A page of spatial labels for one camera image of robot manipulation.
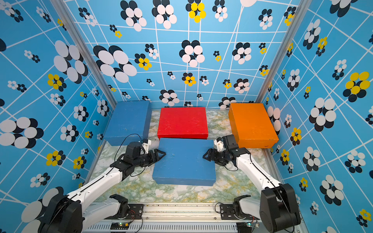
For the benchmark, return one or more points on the red shoebox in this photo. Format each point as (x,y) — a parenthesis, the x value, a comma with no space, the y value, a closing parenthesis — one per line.
(183,122)

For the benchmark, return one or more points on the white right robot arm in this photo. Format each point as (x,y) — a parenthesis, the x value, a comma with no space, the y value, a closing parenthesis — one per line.
(277,209)

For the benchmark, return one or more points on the blue shoebox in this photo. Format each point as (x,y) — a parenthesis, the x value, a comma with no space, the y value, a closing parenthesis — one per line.
(183,163)
(130,122)

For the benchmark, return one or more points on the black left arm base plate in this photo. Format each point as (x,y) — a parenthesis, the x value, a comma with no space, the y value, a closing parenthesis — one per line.
(133,211)

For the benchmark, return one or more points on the orange shoebox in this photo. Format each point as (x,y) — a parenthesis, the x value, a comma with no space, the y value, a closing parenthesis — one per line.
(251,126)

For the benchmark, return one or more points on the green circuit board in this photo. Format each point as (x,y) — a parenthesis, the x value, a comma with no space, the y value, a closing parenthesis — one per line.
(246,227)
(119,226)

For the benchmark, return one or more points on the left aluminium corner post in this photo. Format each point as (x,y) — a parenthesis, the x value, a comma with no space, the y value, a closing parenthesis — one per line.
(76,35)

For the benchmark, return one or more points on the aluminium front rail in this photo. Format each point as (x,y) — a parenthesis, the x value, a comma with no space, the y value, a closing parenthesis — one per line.
(180,212)

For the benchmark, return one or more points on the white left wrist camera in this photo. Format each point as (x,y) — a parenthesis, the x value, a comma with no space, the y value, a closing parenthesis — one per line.
(146,144)

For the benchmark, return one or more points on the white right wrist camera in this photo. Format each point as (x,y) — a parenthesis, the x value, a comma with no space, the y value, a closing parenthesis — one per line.
(219,145)

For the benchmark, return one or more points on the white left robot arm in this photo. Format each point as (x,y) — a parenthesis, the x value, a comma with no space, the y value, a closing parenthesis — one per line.
(71,213)

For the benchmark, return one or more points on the right green circuit board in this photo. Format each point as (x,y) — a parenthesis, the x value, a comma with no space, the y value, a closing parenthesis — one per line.
(246,227)

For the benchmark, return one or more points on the right aluminium corner post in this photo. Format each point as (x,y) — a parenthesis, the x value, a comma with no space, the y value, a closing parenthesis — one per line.
(281,52)

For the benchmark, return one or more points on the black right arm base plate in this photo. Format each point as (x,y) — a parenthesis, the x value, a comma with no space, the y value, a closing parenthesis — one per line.
(231,212)

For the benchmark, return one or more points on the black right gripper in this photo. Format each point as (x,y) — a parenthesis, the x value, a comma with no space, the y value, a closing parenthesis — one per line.
(213,152)

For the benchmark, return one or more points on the left green circuit board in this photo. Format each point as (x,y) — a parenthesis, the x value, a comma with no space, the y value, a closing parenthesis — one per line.
(119,226)

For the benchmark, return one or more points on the aluminium corner post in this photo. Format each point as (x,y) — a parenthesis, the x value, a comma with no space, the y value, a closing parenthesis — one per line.
(76,35)
(281,52)

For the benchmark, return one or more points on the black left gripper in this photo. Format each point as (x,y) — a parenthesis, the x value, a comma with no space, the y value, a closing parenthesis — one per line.
(157,155)

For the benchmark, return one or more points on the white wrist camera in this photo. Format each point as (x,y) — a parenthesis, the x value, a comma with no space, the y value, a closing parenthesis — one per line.
(146,144)
(219,145)

